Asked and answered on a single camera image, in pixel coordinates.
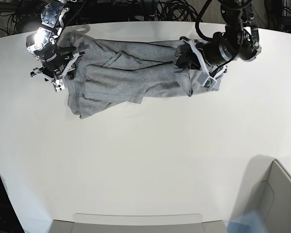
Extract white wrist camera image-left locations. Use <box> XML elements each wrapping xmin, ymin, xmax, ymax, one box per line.
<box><xmin>52</xmin><ymin>79</ymin><xmax>65</xmax><ymax>92</ymax></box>

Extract grey box right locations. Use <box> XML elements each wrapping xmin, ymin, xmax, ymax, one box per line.
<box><xmin>244</xmin><ymin>160</ymin><xmax>291</xmax><ymax>233</ymax></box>

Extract grey T-shirt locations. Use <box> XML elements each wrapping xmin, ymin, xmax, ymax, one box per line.
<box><xmin>58</xmin><ymin>31</ymin><xmax>224</xmax><ymax>119</ymax></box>

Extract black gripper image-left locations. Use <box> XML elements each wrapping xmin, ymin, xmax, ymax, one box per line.
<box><xmin>30</xmin><ymin>46</ymin><xmax>85</xmax><ymax>82</ymax></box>

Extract blue translucent object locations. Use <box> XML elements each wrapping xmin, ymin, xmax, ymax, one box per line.
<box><xmin>226</xmin><ymin>211</ymin><xmax>267</xmax><ymax>233</ymax></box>

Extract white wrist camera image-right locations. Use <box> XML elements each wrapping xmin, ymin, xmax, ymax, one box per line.
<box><xmin>197</xmin><ymin>73</ymin><xmax>220</xmax><ymax>93</ymax></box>

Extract grey chair backrest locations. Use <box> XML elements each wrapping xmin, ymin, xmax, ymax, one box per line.
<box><xmin>49</xmin><ymin>213</ymin><xmax>227</xmax><ymax>233</ymax></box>

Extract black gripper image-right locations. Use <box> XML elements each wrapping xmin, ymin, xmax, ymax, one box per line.
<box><xmin>175</xmin><ymin>31</ymin><xmax>238</xmax><ymax>78</ymax></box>

